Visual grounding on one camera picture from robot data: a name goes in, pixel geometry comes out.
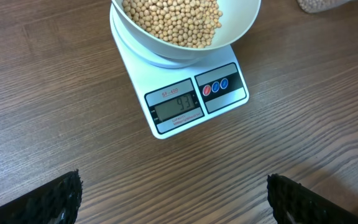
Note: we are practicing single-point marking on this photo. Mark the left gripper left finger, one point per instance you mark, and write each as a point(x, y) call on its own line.
point(57, 201)

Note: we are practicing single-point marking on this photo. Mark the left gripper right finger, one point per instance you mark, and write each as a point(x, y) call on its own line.
point(293, 203)

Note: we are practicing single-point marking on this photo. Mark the white digital kitchen scale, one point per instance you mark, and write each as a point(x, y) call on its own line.
point(176, 96)

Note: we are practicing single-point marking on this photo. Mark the white bowl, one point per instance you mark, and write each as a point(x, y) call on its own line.
point(238, 17)

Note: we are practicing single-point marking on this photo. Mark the soybeans in bowl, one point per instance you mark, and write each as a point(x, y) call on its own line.
point(187, 23)

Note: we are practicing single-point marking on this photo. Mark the clear plastic container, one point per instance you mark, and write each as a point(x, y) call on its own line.
point(322, 4)

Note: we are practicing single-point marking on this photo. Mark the soybeans in container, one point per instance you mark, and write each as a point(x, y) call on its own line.
point(319, 3)

